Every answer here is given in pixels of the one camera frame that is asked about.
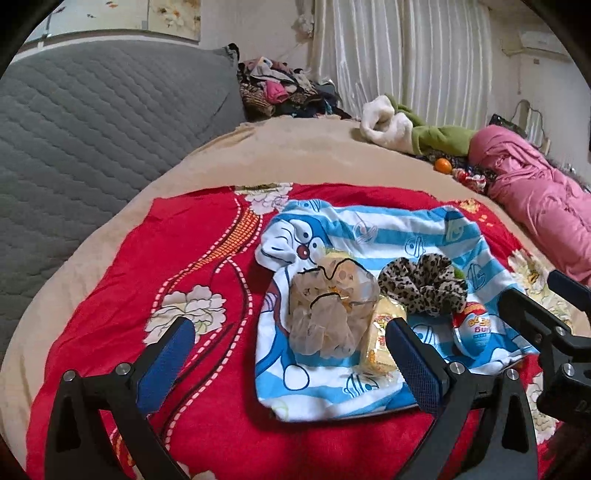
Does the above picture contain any grey quilted headboard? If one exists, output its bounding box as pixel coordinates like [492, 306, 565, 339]
[0, 39, 247, 356]

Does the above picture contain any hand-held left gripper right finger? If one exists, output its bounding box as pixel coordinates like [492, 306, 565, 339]
[385, 318, 539, 480]

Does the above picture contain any leopard print scrunchie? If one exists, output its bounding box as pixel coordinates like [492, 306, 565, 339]
[378, 253, 469, 318]

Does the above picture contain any pink quilt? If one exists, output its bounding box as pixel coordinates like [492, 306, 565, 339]
[468, 124, 591, 287]

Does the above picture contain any blue striped cartoon cloth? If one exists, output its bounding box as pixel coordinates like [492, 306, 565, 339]
[254, 198, 541, 422]

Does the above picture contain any red floral blanket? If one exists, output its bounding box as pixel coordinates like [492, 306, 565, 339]
[25, 182, 568, 480]

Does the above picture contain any pile of clothes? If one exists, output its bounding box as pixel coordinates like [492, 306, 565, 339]
[238, 56, 345, 121]

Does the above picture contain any white curtain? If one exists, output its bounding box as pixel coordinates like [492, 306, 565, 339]
[307, 0, 492, 127]

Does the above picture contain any green fleece-lined garment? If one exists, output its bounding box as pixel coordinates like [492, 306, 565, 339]
[360, 95, 476, 155]

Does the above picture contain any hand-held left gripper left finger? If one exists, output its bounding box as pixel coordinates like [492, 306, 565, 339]
[45, 316, 195, 480]

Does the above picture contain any white air conditioner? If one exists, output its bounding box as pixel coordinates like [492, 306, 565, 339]
[519, 30, 568, 51]

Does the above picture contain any beige sheer scrunchie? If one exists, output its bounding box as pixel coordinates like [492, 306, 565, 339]
[287, 256, 382, 358]

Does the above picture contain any pile of wrapped candies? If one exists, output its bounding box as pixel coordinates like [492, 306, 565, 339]
[450, 166, 497, 190]

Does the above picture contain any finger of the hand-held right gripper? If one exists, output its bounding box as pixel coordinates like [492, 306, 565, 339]
[498, 288, 573, 356]
[547, 270, 591, 308]

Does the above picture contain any floral wall poster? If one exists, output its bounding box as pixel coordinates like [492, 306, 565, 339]
[148, 0, 202, 42]

